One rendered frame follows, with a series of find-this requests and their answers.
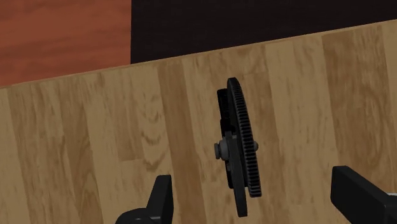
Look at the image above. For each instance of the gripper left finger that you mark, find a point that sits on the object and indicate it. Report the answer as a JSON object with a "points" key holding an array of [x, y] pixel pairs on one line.
{"points": [[160, 198]]}

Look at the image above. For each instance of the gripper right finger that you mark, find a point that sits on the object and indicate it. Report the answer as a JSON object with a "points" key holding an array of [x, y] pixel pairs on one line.
{"points": [[359, 194]]}

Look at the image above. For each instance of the black toothed wheel tool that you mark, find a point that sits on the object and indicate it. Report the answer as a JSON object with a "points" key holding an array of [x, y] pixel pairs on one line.
{"points": [[240, 145]]}

